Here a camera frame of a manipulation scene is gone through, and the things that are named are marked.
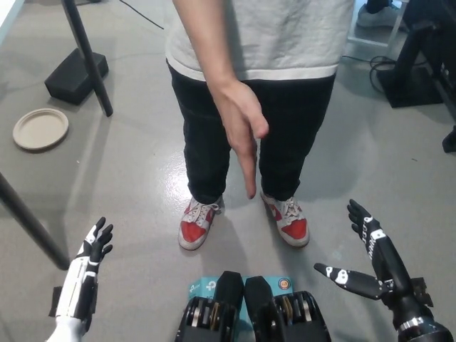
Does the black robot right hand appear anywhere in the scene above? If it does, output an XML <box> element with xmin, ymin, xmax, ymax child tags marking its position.
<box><xmin>313</xmin><ymin>198</ymin><xmax>435</xmax><ymax>322</ymax></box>

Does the person's bare right hand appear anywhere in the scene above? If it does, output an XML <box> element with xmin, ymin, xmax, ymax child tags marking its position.
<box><xmin>209</xmin><ymin>76</ymin><xmax>270</xmax><ymax>200</ymax></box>

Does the white and black robot left hand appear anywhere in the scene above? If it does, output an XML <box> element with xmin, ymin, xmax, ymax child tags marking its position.
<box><xmin>48</xmin><ymin>216</ymin><xmax>115</xmax><ymax>334</ymax></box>

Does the person in grey shirt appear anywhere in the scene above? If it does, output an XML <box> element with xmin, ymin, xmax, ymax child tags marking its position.
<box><xmin>164</xmin><ymin>0</ymin><xmax>353</xmax><ymax>206</ymax></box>

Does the red white person's left shoe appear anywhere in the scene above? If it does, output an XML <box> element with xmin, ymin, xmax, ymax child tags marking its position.
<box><xmin>259</xmin><ymin>191</ymin><xmax>311</xmax><ymax>248</ymax></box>

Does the red white person's shoe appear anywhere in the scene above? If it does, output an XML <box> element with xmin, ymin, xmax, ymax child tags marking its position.
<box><xmin>177</xmin><ymin>195</ymin><xmax>225</xmax><ymax>251</ymax></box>
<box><xmin>259</xmin><ymin>191</ymin><xmax>311</xmax><ymax>248</ymax></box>

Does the red white person's right shoe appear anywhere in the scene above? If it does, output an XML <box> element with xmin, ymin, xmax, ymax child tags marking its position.
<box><xmin>177</xmin><ymin>195</ymin><xmax>225</xmax><ymax>251</ymax></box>

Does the black robot body left block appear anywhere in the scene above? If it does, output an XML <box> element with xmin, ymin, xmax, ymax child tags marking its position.
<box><xmin>173</xmin><ymin>270</ymin><xmax>245</xmax><ymax>342</ymax></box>

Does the teal router box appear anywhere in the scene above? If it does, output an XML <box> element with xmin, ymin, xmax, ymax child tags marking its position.
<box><xmin>187</xmin><ymin>275</ymin><xmax>291</xmax><ymax>323</ymax></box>

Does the black stand foot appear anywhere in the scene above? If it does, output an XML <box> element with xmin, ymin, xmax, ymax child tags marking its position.
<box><xmin>441</xmin><ymin>124</ymin><xmax>456</xmax><ymax>154</ymax></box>

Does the beige paper plate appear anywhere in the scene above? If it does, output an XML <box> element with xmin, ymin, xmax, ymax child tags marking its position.
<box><xmin>12</xmin><ymin>108</ymin><xmax>70</xmax><ymax>153</ymax></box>

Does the thin black slanted pole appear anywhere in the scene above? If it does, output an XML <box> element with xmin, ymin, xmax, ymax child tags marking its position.
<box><xmin>60</xmin><ymin>0</ymin><xmax>114</xmax><ymax>118</ymax></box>

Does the grey sneaker of bystander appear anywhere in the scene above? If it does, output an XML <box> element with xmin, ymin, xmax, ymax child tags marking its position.
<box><xmin>356</xmin><ymin>3</ymin><xmax>409</xmax><ymax>30</ymax></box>

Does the black foam block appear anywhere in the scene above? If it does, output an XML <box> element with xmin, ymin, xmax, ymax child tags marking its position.
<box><xmin>43</xmin><ymin>48</ymin><xmax>110</xmax><ymax>106</ymax></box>

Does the black equipment stand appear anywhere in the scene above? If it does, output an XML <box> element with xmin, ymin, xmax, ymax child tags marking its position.
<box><xmin>377</xmin><ymin>19</ymin><xmax>456</xmax><ymax>108</ymax></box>

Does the thin black floor cable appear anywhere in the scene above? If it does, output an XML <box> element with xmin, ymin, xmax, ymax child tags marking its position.
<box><xmin>119</xmin><ymin>0</ymin><xmax>165</xmax><ymax>31</ymax></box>

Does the black floor cable loop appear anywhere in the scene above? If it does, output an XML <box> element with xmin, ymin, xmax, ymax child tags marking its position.
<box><xmin>368</xmin><ymin>55</ymin><xmax>397</xmax><ymax>94</ymax></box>

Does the white metal frame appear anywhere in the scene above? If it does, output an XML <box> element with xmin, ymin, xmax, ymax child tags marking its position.
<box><xmin>346</xmin><ymin>0</ymin><xmax>411</xmax><ymax>49</ymax></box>

